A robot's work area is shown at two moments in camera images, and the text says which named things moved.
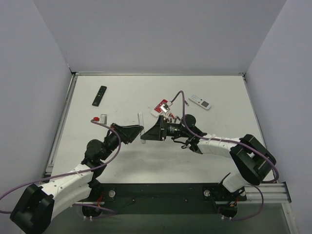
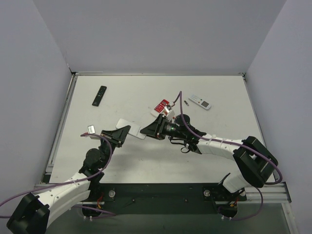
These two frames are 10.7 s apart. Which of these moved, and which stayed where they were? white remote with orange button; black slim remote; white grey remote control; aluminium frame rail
Moved: white grey remote control
Stayed: white remote with orange button; black slim remote; aluminium frame rail
